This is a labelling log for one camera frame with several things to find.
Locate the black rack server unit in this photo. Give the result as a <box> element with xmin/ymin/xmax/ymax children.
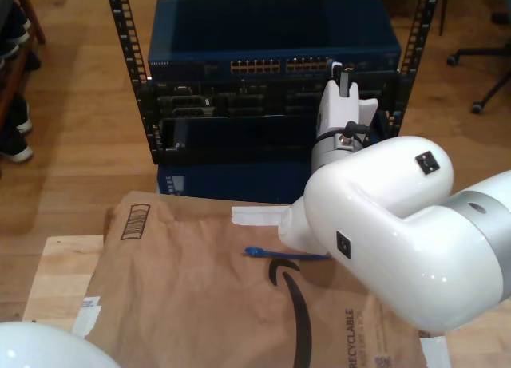
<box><xmin>137</xmin><ymin>70</ymin><xmax>412</xmax><ymax>121</ymax></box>

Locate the white paper label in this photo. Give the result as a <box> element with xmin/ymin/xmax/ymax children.
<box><xmin>71</xmin><ymin>306</ymin><xmax>101</xmax><ymax>338</ymax></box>

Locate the blue network switch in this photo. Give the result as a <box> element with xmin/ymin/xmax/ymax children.
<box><xmin>146</xmin><ymin>0</ymin><xmax>402</xmax><ymax>81</ymax></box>

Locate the brown wooden shoe rack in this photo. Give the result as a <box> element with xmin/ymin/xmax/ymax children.
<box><xmin>0</xmin><ymin>0</ymin><xmax>47</xmax><ymax>124</ymax></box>

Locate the dark shoe white sole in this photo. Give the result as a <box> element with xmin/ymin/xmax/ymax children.
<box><xmin>0</xmin><ymin>36</ymin><xmax>42</xmax><ymax>72</ymax></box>
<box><xmin>0</xmin><ymin>130</ymin><xmax>35</xmax><ymax>164</ymax></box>
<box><xmin>0</xmin><ymin>0</ymin><xmax>33</xmax><ymax>42</ymax></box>
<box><xmin>6</xmin><ymin>94</ymin><xmax>34</xmax><ymax>136</ymax></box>

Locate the blue network cable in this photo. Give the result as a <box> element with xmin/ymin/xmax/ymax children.
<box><xmin>244</xmin><ymin>246</ymin><xmax>333</xmax><ymax>262</ymax></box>

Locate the white paper sheet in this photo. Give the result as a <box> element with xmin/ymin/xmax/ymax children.
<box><xmin>418</xmin><ymin>330</ymin><xmax>453</xmax><ymax>368</ymax></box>

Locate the dark blue box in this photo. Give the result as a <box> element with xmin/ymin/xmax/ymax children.
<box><xmin>156</xmin><ymin>160</ymin><xmax>316</xmax><ymax>206</ymax></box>

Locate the black metal rack frame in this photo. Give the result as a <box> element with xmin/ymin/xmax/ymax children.
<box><xmin>105</xmin><ymin>0</ymin><xmax>438</xmax><ymax>165</ymax></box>

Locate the black office chair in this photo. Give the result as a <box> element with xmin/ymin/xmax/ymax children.
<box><xmin>446</xmin><ymin>10</ymin><xmax>511</xmax><ymax>114</ymax></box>

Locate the white tape strip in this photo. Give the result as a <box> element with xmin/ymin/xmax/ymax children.
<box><xmin>231</xmin><ymin>204</ymin><xmax>295</xmax><ymax>227</ymax></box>

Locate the black open rack tray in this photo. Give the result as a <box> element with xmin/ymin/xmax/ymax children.
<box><xmin>151</xmin><ymin>113</ymin><xmax>396</xmax><ymax>165</ymax></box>

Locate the brown packing paper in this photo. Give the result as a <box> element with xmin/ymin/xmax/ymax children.
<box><xmin>81</xmin><ymin>190</ymin><xmax>445</xmax><ymax>368</ymax></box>

